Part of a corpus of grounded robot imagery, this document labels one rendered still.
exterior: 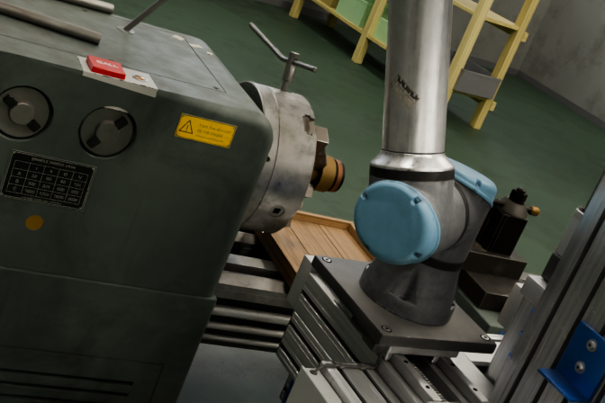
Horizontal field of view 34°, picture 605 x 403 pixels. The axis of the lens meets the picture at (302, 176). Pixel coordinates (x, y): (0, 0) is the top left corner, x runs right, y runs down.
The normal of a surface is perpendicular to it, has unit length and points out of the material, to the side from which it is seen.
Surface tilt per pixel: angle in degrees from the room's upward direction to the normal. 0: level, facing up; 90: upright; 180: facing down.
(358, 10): 90
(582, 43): 90
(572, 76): 90
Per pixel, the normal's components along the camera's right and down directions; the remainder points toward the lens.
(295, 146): 0.48, -0.14
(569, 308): -0.83, -0.15
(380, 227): -0.50, 0.22
